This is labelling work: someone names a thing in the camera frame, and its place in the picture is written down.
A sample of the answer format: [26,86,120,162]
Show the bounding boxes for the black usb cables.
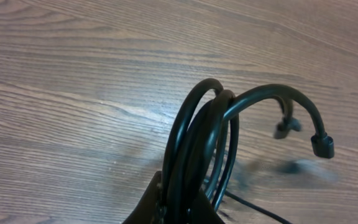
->
[160,77,335,224]

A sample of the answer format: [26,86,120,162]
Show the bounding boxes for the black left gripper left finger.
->
[122,171,166,224]

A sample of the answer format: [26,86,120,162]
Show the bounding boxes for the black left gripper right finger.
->
[189,189,224,224]

